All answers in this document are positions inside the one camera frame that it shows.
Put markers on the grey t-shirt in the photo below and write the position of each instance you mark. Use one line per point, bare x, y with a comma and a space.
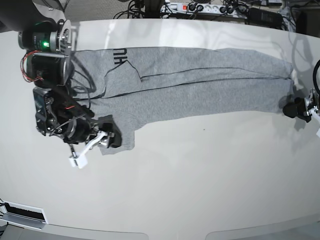
142, 85

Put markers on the white power strip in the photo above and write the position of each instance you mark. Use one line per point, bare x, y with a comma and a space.
230, 8

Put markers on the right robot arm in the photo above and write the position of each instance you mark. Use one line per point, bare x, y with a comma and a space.
45, 35

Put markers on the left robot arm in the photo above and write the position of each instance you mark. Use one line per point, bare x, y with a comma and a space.
316, 85

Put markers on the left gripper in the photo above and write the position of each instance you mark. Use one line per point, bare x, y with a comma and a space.
303, 107

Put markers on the black power adapter brick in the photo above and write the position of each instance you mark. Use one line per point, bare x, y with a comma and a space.
264, 18

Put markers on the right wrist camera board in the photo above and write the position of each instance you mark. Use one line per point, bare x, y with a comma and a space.
80, 161

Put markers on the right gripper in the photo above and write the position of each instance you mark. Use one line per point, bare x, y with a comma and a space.
81, 130

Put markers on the table cable grommet slot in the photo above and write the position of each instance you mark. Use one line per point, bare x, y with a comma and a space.
21, 215

